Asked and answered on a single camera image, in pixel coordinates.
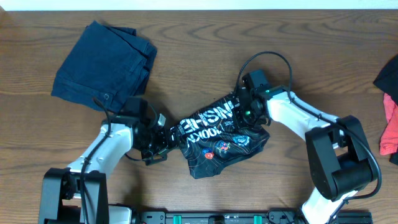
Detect black jersey with orange lines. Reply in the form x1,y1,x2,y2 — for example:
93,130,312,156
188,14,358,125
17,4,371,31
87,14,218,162
175,94,270,179

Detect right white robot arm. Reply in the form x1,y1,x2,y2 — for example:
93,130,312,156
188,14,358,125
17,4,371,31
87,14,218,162
235,70,380,223

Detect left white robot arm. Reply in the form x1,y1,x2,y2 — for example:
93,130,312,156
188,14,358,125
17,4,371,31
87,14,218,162
39,97,180,223

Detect folded navy blue trousers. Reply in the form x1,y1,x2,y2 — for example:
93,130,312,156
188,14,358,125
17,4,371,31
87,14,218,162
51,21,157,112

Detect black garment at table edge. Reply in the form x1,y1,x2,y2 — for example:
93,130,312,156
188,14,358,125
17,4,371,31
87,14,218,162
373,55,398,104

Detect red garment at table edge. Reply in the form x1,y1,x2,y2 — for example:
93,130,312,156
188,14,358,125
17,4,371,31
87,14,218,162
380,93,397,156

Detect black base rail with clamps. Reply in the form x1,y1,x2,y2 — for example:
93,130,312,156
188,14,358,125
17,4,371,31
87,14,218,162
133,208,374,224

